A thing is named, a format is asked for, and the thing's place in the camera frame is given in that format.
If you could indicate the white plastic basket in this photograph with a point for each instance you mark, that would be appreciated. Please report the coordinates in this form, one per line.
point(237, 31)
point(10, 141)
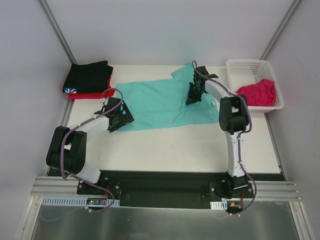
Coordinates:
point(249, 72)

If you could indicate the aluminium frame post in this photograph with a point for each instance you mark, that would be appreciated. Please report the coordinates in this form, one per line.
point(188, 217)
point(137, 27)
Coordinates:
point(294, 6)
point(57, 30)

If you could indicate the right aluminium frame post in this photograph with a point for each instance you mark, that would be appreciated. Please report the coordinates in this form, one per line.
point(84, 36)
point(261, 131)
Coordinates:
point(294, 6)

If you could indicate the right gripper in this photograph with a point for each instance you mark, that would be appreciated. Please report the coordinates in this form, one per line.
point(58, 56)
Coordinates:
point(195, 90)

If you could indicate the folded black t shirt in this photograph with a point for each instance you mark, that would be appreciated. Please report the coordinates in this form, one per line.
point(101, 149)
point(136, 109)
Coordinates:
point(88, 78)

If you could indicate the folded red t shirt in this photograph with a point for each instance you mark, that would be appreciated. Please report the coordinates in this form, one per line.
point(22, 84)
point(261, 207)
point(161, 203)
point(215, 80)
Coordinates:
point(93, 95)

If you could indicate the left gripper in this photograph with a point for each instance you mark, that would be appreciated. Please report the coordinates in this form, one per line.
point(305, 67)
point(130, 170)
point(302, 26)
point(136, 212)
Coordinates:
point(122, 116)

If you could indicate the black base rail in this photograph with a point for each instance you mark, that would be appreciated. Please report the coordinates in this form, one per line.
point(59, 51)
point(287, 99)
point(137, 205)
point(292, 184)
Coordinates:
point(150, 189)

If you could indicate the left aluminium frame post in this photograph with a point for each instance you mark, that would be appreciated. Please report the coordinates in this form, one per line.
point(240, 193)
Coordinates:
point(57, 30)

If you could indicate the left white cable duct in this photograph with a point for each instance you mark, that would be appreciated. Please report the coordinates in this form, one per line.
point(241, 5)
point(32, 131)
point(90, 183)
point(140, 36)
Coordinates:
point(65, 201)

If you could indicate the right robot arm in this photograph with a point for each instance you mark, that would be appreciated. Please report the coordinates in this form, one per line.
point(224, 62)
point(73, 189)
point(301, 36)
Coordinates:
point(234, 120)

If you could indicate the white cable duct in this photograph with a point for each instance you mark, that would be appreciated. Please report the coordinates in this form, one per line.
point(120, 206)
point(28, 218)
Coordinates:
point(219, 205)
point(65, 201)

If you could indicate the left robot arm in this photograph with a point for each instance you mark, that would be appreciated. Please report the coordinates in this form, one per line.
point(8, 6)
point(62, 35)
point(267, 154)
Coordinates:
point(68, 147)

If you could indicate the pink t shirt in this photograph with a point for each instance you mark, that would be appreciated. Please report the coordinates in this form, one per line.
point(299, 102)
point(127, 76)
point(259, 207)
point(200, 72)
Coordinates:
point(261, 94)

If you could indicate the right white cable duct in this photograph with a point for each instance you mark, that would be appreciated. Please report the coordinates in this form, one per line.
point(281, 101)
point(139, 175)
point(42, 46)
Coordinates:
point(219, 205)

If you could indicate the teal t shirt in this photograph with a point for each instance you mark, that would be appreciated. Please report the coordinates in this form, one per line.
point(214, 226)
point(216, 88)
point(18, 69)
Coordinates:
point(161, 103)

